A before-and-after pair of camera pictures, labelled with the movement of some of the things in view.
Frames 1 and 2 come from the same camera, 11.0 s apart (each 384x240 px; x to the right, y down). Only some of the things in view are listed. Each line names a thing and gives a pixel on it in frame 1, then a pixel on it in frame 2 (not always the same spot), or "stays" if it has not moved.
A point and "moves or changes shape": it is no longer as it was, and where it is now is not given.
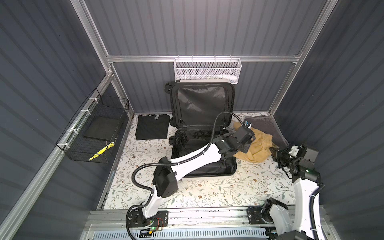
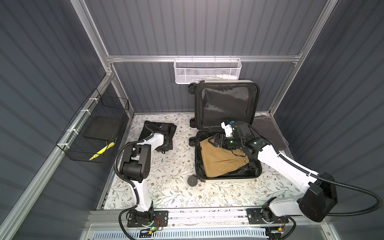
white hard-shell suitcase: [200, 112] -> [220, 101]
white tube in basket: [227, 76] stays
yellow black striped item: [109, 145] stays
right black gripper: [277, 151] -> [220, 144]
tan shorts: [260, 150] moves or changes shape
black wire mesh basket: [89, 136] stays
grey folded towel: [267, 125] stays
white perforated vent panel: [185, 234] stays
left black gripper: [244, 146] -> [170, 147]
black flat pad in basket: [102, 127] stays
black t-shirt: [152, 126] moves or changes shape
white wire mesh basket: [207, 70] stays
